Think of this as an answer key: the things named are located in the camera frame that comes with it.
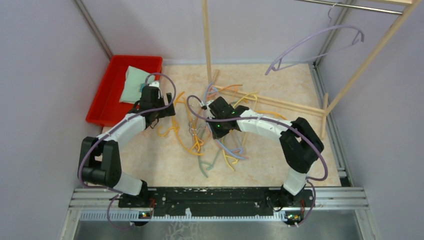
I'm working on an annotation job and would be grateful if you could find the purple cable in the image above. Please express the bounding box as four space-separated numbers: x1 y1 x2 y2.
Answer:
186 95 329 227
77 72 177 231

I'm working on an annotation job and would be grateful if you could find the orange plastic hanger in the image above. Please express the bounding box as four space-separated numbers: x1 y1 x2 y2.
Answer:
255 110 287 120

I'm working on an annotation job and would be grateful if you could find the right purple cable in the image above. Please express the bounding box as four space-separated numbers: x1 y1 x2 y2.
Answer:
186 95 329 227

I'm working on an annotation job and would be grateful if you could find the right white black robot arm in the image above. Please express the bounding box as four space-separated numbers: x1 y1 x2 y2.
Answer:
201 97 324 207

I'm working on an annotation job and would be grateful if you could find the yellow-orange plastic hook hanger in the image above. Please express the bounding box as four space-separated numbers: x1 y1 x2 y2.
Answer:
156 91 205 157

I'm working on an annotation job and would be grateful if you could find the light green cartoon cloth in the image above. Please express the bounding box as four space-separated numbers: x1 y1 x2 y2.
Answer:
119 66 150 104

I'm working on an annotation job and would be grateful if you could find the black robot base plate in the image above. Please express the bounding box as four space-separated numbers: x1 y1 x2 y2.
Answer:
118 187 313 217

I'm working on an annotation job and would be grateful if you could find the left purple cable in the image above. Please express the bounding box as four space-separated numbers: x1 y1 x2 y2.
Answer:
77 72 177 231

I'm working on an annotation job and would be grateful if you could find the purple hanger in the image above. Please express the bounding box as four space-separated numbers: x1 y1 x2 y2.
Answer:
264 1 365 76

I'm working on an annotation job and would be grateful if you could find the pink hanger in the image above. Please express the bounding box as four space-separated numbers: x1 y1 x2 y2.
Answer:
231 147 249 159

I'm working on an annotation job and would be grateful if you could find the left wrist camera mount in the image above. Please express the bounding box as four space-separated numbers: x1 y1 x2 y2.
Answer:
140 81 162 98

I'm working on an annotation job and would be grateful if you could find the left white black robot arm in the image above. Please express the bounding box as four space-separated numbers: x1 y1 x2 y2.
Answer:
77 84 176 207

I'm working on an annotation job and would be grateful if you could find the metal rack rod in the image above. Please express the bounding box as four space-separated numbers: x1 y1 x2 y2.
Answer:
296 0 403 16

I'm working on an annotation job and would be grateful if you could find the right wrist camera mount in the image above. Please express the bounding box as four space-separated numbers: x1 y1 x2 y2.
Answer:
199 101 210 112

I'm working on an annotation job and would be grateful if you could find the light yellow hanger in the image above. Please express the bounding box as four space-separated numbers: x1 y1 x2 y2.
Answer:
219 92 258 172

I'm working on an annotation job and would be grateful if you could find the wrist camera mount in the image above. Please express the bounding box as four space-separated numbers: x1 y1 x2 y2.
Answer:
140 81 162 98
199 101 210 112

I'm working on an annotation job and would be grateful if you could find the wooden hanger rack frame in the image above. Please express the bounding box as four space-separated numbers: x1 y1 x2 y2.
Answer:
201 0 422 138

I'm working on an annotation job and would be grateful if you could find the blue hanger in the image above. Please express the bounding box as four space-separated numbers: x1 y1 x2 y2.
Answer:
203 82 246 161

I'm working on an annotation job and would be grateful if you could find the green hanger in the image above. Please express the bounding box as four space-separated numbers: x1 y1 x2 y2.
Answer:
196 127 220 178

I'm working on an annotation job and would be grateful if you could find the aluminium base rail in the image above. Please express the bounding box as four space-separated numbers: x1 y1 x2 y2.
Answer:
68 187 369 222

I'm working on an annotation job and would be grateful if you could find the red plastic bin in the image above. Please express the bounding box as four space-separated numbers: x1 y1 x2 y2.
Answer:
85 55 163 127

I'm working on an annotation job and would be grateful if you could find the peach orange hanger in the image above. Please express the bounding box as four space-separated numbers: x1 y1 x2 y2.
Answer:
195 83 243 108

